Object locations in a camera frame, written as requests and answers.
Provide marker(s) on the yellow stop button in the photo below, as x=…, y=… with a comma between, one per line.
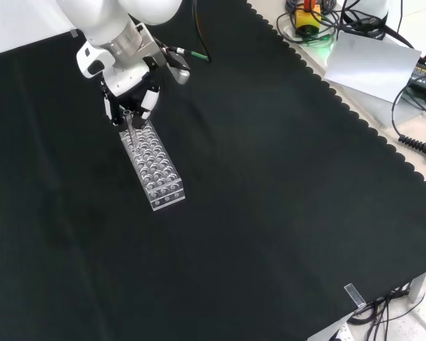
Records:
x=308, y=21

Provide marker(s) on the clear glass test tube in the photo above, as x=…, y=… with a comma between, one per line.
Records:
x=129, y=131

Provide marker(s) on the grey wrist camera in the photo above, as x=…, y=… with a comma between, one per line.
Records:
x=179, y=71

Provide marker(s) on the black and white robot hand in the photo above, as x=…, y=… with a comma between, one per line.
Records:
x=128, y=83

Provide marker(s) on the white bench leg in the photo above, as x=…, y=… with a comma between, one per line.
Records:
x=419, y=286

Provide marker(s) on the pale board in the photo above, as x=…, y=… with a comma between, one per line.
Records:
x=371, y=65

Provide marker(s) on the clear tape strip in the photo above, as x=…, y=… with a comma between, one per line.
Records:
x=355, y=295

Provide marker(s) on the grey tape piece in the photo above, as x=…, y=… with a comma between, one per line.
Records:
x=74, y=33

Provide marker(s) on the clear acrylic test tube rack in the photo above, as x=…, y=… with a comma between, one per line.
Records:
x=156, y=170

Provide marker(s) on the black bench cloth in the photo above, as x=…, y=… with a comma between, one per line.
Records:
x=234, y=195

